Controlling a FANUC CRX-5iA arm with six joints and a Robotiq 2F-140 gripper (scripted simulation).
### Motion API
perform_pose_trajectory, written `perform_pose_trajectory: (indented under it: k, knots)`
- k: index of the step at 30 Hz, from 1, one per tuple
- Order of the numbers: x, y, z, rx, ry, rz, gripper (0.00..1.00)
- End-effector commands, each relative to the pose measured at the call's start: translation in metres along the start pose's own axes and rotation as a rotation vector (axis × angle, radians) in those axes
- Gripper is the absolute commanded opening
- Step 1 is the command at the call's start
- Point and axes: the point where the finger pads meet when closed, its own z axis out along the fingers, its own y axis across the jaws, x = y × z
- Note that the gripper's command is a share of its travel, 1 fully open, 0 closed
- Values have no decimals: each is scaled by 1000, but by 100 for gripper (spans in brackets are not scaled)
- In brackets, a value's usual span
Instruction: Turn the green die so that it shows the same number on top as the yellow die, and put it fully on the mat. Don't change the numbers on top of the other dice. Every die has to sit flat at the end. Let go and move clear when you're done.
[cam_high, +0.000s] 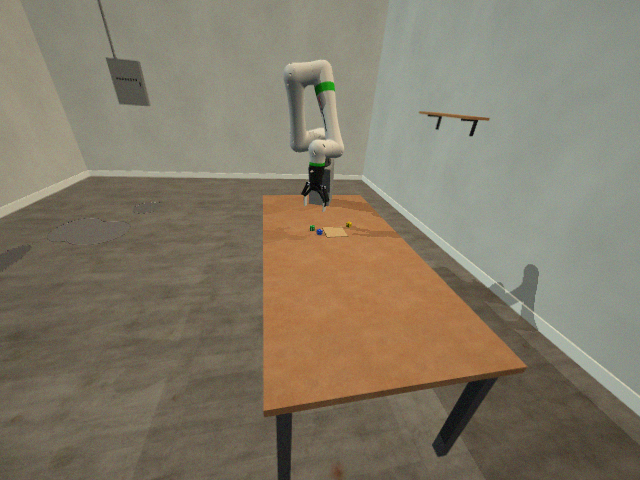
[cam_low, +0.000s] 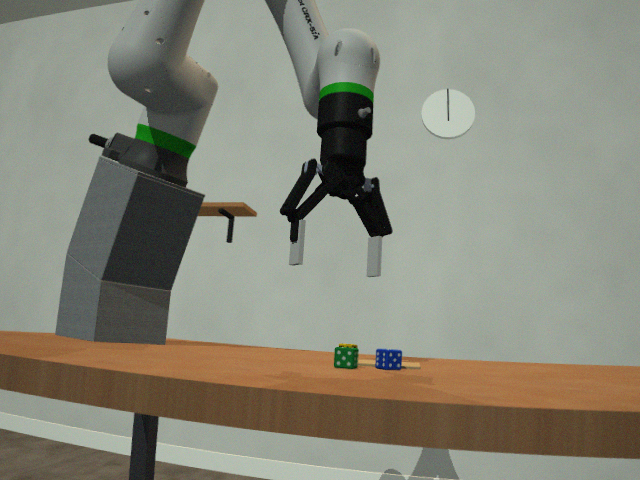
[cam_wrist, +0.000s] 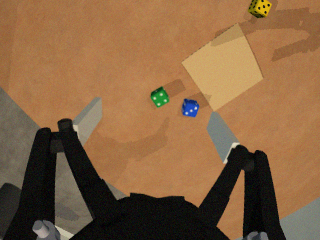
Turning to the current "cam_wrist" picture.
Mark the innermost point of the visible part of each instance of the tan flat mat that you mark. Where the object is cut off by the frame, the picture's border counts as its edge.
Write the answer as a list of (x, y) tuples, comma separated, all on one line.
[(223, 68)]

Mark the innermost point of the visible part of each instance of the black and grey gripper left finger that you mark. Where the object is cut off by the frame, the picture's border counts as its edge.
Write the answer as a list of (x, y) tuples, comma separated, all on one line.
[(36, 210)]

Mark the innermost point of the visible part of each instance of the blue die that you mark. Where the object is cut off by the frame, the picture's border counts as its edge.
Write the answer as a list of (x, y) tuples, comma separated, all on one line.
[(190, 107)]

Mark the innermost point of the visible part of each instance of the yellow die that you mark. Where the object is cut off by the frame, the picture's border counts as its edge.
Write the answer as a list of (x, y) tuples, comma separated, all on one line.
[(259, 8)]

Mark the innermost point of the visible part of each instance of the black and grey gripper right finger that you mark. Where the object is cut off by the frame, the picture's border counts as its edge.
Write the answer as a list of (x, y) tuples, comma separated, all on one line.
[(261, 219)]

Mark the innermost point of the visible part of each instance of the green die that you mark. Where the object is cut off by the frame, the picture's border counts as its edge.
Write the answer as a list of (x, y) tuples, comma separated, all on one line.
[(159, 97)]

